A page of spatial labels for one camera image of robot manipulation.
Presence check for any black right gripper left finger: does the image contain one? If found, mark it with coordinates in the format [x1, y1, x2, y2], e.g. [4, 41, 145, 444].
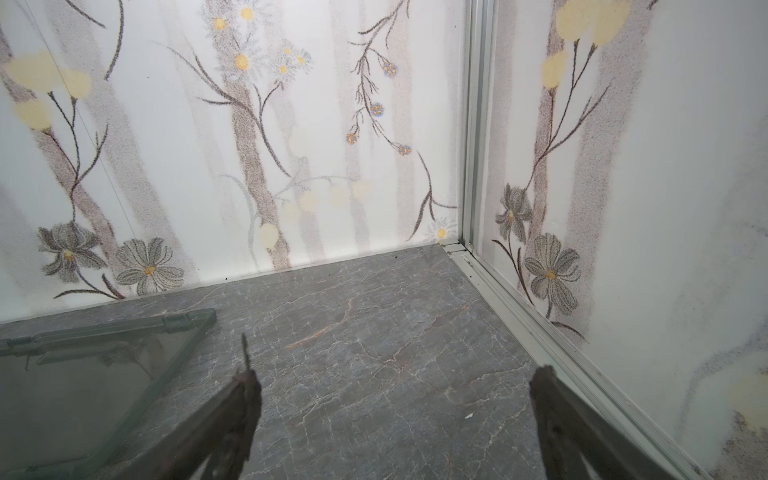
[117, 335, 262, 479]

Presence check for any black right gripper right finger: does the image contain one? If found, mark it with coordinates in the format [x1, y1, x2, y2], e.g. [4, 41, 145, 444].
[529, 365, 672, 479]

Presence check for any grey plastic organizer box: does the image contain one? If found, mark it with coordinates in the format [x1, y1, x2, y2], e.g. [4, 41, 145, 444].
[1, 309, 217, 479]

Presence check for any aluminium corner frame post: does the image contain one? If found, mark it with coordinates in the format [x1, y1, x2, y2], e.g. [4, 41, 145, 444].
[459, 0, 496, 252]

